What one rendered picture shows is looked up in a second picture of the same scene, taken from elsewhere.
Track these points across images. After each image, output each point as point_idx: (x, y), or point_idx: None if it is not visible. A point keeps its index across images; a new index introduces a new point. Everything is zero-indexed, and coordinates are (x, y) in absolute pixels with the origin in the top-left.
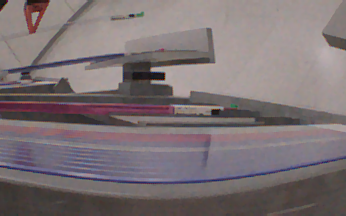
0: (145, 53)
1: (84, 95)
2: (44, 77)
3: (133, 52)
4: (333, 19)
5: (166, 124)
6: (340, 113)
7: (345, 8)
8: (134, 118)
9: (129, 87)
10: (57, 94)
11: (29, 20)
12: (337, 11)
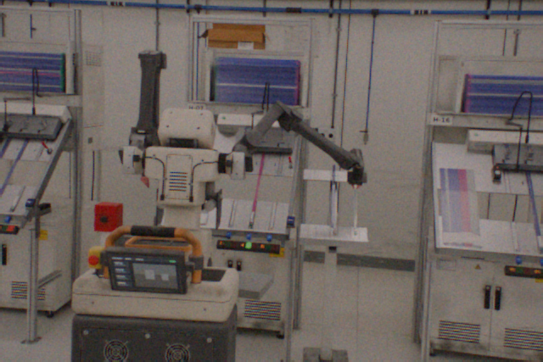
0: (306, 225)
1: (288, 206)
2: (525, 253)
3: (331, 231)
4: (266, 278)
5: (233, 202)
6: (208, 226)
7: (259, 281)
8: (247, 203)
9: None
10: (289, 198)
11: None
12: (265, 281)
